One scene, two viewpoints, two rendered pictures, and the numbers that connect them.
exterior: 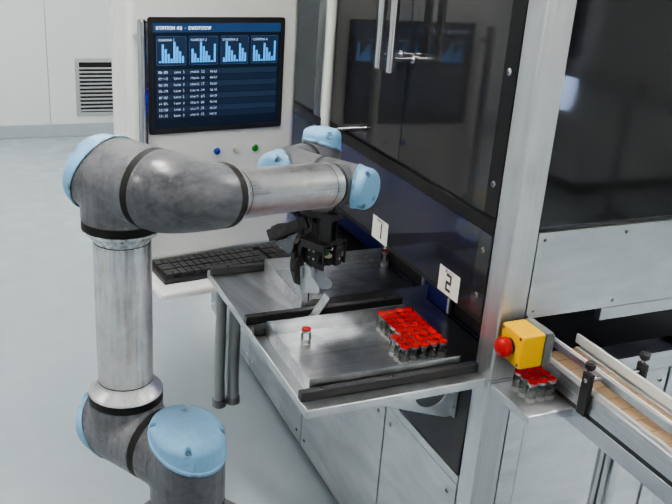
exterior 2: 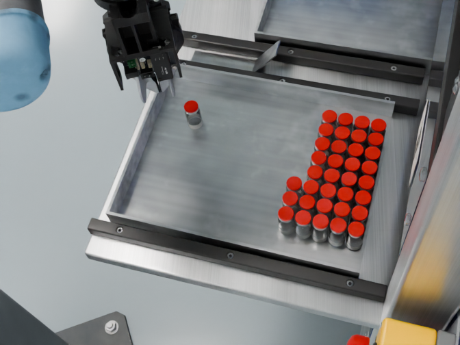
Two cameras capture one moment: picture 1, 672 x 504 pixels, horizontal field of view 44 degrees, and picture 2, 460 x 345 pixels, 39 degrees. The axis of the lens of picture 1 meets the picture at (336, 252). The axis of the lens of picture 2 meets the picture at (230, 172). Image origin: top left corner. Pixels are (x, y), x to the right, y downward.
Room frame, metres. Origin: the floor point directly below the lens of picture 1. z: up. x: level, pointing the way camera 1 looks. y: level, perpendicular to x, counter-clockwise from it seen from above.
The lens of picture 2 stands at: (1.29, -0.39, 1.69)
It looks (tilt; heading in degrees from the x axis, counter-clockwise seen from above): 61 degrees down; 51
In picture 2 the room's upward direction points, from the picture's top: 11 degrees counter-clockwise
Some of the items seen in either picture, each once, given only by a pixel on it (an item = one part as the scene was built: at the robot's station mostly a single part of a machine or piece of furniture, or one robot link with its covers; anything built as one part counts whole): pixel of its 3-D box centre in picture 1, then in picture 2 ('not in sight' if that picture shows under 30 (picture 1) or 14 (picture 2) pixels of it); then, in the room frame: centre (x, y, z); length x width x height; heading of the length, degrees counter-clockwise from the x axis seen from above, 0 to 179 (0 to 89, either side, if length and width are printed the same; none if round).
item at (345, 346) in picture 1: (360, 345); (254, 162); (1.61, -0.07, 0.90); 0.34 x 0.26 x 0.04; 115
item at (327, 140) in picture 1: (320, 157); not in sight; (1.56, 0.04, 1.32); 0.09 x 0.08 x 0.11; 146
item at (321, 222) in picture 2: (405, 335); (333, 176); (1.65, -0.17, 0.90); 0.18 x 0.02 x 0.05; 25
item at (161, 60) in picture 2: (319, 235); (136, 22); (1.56, 0.04, 1.16); 0.09 x 0.08 x 0.12; 52
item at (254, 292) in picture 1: (345, 319); (312, 81); (1.78, -0.03, 0.87); 0.70 x 0.48 x 0.02; 25
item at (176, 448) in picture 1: (184, 457); not in sight; (1.09, 0.21, 0.96); 0.13 x 0.12 x 0.14; 56
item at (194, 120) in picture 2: (305, 338); (193, 115); (1.61, 0.05, 0.90); 0.02 x 0.02 x 0.04
